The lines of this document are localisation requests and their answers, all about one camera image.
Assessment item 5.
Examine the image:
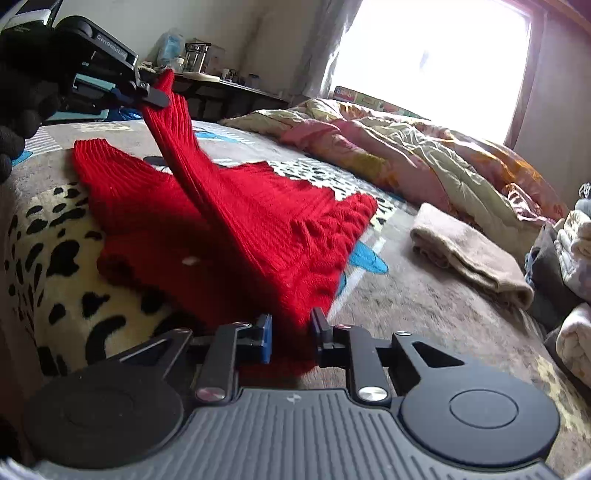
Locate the pink floral quilt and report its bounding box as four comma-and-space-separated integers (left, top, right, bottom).
219, 96, 571, 228

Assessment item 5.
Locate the dark grey folded sweater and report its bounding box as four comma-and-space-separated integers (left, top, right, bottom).
525, 222, 591, 331

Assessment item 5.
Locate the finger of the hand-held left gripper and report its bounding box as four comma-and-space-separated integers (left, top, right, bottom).
107, 82, 171, 110

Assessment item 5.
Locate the blue white package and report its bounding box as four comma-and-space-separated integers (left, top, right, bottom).
156, 30, 186, 68

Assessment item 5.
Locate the light curtain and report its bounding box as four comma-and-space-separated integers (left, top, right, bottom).
304, 0, 366, 100

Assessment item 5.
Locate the person's left hand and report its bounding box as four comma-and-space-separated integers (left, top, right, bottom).
0, 30, 75, 184

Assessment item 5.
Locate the folded beige towel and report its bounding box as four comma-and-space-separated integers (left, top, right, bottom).
409, 202, 536, 310

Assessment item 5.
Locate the dark curtain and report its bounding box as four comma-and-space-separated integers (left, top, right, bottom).
503, 9, 551, 150

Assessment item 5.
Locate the dark side table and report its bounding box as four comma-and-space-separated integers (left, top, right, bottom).
137, 69, 290, 123

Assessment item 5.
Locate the red knit sweater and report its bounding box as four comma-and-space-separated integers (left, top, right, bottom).
71, 69, 380, 377

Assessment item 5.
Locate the metal kettle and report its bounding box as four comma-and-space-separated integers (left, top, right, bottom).
184, 42, 213, 75

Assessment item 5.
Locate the window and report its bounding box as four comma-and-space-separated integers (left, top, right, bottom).
331, 0, 533, 145

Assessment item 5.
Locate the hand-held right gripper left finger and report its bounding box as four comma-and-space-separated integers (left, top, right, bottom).
108, 314, 274, 403

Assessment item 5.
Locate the cream folded garment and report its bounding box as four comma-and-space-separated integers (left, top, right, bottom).
553, 209, 591, 304

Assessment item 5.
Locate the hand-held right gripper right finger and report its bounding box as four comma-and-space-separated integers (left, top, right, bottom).
311, 308, 468, 408

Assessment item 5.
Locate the colourful picture board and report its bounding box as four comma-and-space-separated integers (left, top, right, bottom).
333, 85, 431, 119

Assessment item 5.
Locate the cartoon printed blanket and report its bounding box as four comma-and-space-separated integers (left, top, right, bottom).
0, 116, 591, 464

